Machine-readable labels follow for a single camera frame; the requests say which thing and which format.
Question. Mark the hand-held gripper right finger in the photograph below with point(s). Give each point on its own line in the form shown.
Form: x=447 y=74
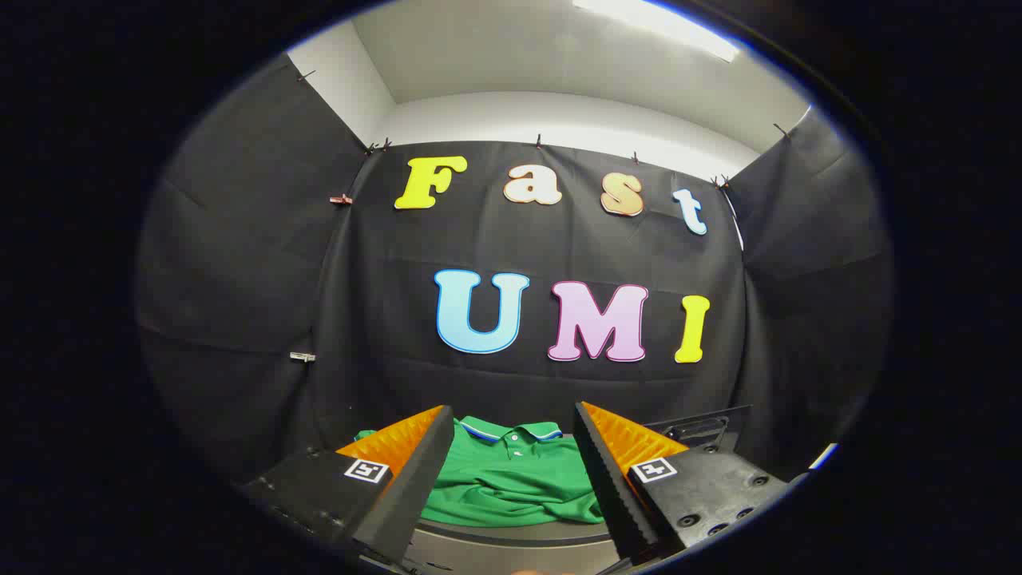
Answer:
x=603 y=479

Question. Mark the black backdrop cloth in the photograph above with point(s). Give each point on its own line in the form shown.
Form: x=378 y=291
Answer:
x=519 y=255

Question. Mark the silver clip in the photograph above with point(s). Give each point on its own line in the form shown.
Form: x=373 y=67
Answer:
x=302 y=356

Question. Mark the green polo shirt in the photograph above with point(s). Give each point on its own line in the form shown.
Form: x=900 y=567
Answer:
x=511 y=479

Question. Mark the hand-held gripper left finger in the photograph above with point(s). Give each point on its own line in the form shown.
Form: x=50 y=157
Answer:
x=415 y=479

